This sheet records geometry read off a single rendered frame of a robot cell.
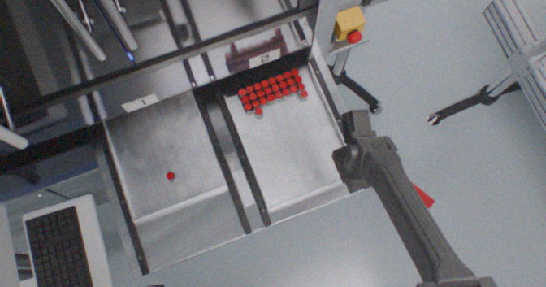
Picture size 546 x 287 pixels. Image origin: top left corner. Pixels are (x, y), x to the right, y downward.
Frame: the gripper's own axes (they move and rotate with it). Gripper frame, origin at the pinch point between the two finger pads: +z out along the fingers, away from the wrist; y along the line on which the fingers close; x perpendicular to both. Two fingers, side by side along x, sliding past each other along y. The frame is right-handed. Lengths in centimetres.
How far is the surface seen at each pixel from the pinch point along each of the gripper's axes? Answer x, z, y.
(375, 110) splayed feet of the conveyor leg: -43, 108, 34
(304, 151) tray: 5.1, 19.9, 12.4
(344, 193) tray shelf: -0.7, 20.1, -2.2
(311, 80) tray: -4.7, 20.2, 30.8
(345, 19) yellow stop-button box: -16.6, 5.5, 38.7
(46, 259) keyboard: 81, 25, 11
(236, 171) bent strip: 24.4, 19.8, 13.8
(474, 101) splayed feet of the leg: -81, 96, 20
